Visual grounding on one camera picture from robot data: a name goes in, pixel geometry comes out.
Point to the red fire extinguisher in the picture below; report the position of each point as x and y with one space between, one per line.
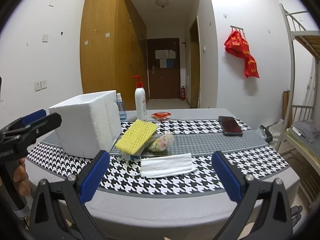
182 93

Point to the ceiling lamp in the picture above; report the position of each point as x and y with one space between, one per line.
162 3

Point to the houndstooth grey tablecloth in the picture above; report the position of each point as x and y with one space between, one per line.
188 206

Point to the dark brown entrance door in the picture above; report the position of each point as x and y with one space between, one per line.
164 68

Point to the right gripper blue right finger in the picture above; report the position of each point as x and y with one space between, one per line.
227 174

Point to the floral plastic bag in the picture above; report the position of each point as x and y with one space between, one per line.
161 143

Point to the wooden side door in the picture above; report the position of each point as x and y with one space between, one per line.
195 64

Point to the white folded face mask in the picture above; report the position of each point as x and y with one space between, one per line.
167 166

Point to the person's left hand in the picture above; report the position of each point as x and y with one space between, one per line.
20 179

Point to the blue surgical face mask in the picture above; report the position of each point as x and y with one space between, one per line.
127 156

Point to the white wall switch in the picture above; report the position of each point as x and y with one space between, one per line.
45 38

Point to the wall coat hook rail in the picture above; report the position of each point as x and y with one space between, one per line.
241 30

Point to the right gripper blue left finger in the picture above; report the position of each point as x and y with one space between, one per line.
91 176

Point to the red hanging bag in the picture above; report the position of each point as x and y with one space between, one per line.
237 46

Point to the metal bunk bed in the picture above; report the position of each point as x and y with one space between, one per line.
299 135

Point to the black smartphone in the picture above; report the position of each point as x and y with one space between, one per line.
230 127

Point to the blue spray bottle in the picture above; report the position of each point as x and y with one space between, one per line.
121 107

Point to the yellow foam fruit net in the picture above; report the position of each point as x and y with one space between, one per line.
136 136

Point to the white styrofoam box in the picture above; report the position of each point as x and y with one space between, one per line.
90 123

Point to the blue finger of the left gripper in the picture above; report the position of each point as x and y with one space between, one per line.
43 126
28 119

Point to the red snack packet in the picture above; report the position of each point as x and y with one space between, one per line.
160 116

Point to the wooden wardrobe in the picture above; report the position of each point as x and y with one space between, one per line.
113 48

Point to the white wall socket pair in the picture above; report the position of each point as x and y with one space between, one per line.
40 85

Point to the white lotion pump bottle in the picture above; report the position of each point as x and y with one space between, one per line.
140 99

